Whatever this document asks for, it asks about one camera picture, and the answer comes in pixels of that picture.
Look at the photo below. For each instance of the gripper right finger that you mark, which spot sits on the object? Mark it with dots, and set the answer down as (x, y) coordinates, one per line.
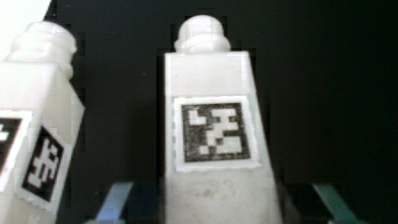
(342, 213)

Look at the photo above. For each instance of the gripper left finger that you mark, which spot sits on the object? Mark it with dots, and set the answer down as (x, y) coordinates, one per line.
(110, 215)

